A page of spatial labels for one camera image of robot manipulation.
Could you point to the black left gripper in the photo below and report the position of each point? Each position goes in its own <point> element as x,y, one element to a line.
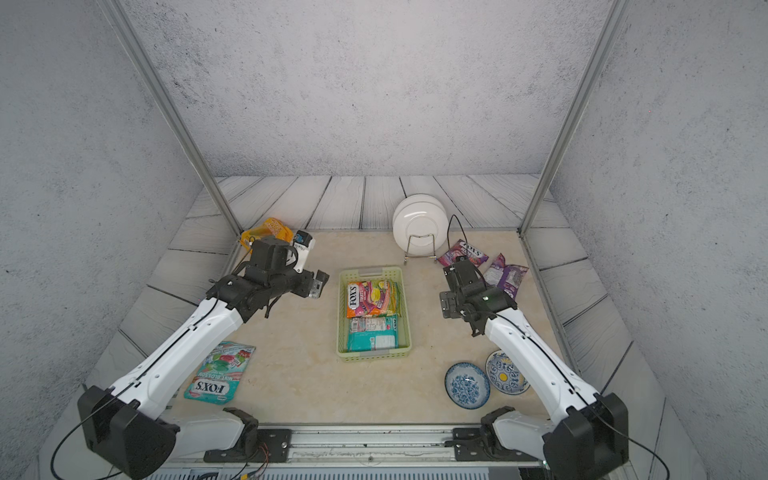
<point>306,288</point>

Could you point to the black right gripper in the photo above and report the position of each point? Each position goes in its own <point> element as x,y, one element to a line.
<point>449,303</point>

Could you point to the pink yellow Fox's candy bag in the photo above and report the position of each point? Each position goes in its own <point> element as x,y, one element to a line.
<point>365,298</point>

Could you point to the teal Fox's candy bag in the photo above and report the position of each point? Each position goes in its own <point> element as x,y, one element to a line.
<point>373,333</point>

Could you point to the green Fox's spring tea bag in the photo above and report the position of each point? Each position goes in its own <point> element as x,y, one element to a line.
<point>392,298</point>

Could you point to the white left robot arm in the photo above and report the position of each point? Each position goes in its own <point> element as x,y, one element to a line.
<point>123,423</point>

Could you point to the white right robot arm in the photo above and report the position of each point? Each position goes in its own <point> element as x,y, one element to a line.
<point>585,435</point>

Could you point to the green plastic basket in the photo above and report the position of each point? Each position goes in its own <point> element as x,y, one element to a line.
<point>404,332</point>

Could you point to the purple Fox's berries bag back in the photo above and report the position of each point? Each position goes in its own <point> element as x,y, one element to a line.
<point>507,277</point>

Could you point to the pink Fox's berries candy bag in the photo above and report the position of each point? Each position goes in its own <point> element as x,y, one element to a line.
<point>462,250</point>

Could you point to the yellow orange candy bag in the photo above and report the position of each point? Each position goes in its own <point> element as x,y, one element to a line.
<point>270,227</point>

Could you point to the blue yellow patterned plate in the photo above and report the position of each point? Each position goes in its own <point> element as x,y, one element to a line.
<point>504,376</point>

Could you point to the blue patterned bowl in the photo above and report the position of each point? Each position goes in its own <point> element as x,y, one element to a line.
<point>467,385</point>

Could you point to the white plate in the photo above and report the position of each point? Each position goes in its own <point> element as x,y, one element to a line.
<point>420,214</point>

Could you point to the teal red Fox's fruits bag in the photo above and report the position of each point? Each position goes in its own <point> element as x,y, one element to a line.
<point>220,373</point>

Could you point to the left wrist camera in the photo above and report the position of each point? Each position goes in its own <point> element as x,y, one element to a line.
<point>303,243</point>

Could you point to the metal wire plate rack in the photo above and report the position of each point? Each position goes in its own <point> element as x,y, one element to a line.
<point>420,247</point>

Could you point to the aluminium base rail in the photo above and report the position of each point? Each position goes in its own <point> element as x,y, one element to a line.
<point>432,451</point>

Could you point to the aluminium corner post right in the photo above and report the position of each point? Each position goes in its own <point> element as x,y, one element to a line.
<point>588,82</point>

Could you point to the aluminium corner post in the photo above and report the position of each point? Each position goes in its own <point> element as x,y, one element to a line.
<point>588,82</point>
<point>132,45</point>

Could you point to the aluminium corner post left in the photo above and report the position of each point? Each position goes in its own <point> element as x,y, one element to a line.
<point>132,45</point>

